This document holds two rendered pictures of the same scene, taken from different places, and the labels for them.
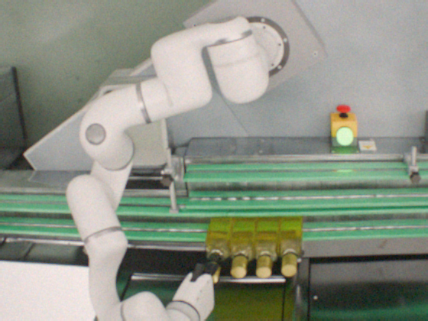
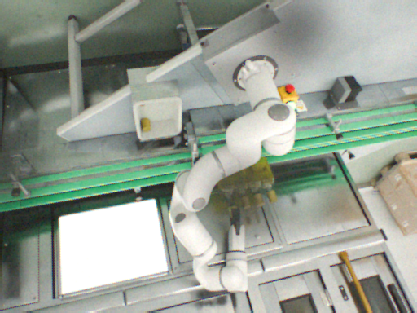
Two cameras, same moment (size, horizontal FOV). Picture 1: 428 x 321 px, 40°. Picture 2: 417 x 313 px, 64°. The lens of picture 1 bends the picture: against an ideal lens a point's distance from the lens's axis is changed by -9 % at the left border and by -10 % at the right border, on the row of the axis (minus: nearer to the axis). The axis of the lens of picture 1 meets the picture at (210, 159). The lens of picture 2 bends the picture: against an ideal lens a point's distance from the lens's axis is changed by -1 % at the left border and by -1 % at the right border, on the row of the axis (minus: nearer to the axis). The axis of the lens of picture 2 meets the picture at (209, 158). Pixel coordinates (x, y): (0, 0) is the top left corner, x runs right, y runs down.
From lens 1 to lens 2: 0.97 m
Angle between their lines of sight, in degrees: 40
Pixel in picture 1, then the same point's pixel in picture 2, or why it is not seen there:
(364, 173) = (305, 132)
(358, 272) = (287, 168)
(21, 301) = (107, 249)
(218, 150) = (213, 124)
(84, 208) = (194, 242)
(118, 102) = (208, 178)
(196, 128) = (192, 104)
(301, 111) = not seen: hidden behind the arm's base
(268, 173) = not seen: hidden behind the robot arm
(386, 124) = (309, 86)
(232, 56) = (285, 140)
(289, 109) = not seen: hidden behind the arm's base
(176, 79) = (248, 159)
